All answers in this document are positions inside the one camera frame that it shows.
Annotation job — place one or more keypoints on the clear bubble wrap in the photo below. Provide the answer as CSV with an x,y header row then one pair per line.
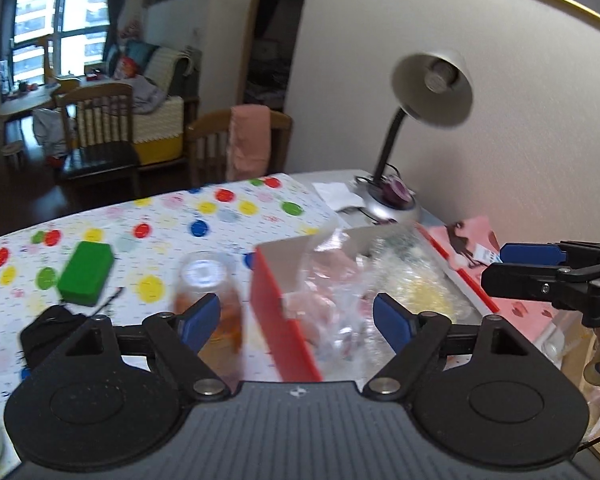
x,y
410,260

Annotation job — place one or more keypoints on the dark cloth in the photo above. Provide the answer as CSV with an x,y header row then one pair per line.
x,y
45,330

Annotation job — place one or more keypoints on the white paper sheet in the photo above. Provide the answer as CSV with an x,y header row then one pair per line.
x,y
335,192

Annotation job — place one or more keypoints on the pink printed gift box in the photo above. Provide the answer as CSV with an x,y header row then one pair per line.
x,y
480,232

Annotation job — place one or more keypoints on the pink cloth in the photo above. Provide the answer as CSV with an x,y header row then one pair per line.
x,y
250,140

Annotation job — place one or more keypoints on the silver desk lamp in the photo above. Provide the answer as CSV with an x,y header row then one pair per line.
x,y
430,95

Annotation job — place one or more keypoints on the amber tea bottle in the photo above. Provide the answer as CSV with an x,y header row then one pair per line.
x,y
202,272

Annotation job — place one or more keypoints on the pink plastic bag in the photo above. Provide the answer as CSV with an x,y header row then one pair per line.
x,y
320,270

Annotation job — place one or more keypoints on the round wooden table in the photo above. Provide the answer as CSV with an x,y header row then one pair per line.
x,y
25,102

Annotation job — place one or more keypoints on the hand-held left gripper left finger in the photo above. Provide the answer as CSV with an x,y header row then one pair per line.
x,y
200,320

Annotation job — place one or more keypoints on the balloon print tablecloth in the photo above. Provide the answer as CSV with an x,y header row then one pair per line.
x,y
155,240

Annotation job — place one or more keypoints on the small wooden stool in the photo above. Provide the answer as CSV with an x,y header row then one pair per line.
x,y
11,149

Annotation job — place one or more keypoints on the white cloth bundle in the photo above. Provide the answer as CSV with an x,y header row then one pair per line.
x,y
50,130

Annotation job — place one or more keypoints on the yellow face mask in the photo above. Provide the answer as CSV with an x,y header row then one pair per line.
x,y
427,295

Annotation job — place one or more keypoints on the sofa with yellow base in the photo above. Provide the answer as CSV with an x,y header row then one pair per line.
x,y
155,120

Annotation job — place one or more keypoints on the green rectangular box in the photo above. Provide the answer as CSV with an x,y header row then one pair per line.
x,y
85,272

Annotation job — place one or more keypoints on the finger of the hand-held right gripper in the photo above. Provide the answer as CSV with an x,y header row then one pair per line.
x,y
520,280
530,254

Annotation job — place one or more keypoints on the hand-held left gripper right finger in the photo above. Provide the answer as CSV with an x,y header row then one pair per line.
x,y
392,320

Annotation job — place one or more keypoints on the red cardboard box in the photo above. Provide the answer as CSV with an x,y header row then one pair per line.
x,y
280,320

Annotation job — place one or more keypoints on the wooden slat-back chair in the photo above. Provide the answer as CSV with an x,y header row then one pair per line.
x,y
100,157

